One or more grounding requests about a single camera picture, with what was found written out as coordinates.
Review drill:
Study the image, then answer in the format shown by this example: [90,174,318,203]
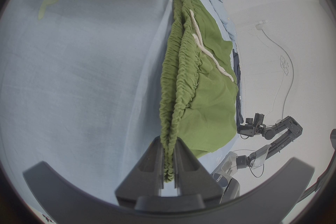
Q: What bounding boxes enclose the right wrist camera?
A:
[245,113,264,127]

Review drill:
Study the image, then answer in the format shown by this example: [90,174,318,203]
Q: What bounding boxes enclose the black cable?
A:
[249,161,265,178]

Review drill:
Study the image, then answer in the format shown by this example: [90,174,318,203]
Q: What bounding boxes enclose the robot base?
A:
[210,151,241,204]

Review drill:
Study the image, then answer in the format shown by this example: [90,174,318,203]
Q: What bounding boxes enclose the green shorts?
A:
[159,0,239,183]

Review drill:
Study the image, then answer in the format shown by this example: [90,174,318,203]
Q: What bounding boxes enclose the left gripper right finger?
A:
[174,136,223,205]

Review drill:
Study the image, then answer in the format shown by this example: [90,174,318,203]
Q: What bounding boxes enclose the pale blue quilt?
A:
[189,0,237,42]

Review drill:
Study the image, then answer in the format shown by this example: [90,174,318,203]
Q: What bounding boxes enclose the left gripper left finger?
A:
[115,136,165,207]

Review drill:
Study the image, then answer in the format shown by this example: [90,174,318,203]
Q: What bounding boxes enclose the dark blue garment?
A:
[231,48,243,125]

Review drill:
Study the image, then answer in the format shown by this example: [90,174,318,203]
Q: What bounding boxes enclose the bed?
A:
[0,0,319,221]

